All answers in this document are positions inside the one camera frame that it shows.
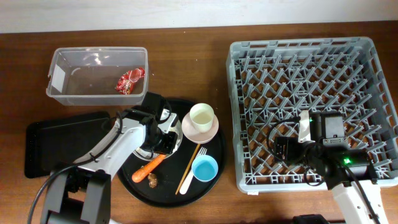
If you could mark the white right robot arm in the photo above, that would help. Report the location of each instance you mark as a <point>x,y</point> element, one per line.
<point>348,173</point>

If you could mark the cream plastic cup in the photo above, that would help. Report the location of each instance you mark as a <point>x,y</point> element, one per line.
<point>202,116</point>

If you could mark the black rectangular tray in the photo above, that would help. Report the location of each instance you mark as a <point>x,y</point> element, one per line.
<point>51,143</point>

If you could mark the orange carrot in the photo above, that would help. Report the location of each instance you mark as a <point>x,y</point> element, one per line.
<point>143,172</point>

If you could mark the red crumpled snack wrapper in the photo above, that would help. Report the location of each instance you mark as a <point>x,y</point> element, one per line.
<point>125,84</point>

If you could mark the wooden chopstick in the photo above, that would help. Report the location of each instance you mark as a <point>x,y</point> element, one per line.
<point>187,169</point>

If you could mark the light blue plastic cup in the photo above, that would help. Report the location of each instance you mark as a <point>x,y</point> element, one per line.
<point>204,168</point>

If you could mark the grey dishwasher rack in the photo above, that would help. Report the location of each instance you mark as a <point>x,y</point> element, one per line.
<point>271,81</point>

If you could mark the pink plastic bowl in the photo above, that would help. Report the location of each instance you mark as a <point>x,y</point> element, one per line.
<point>195,136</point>

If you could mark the white plastic fork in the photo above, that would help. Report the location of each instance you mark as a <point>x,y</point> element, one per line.
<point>187,181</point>

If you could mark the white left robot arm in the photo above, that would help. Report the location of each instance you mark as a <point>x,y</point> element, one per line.
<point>81,191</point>

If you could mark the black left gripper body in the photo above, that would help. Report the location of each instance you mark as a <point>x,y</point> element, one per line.
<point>163,142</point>

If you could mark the grey plate with food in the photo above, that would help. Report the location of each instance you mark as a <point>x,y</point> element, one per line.
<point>168,137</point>

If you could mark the round black serving tray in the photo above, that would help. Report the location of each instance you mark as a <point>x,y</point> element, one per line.
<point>170,172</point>

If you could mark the brown food scrap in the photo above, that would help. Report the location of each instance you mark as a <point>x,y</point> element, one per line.
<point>153,181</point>

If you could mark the clear plastic waste bin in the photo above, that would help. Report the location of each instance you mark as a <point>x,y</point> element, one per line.
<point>87,76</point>

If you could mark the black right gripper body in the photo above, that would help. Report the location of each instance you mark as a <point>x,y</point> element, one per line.
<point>295,150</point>

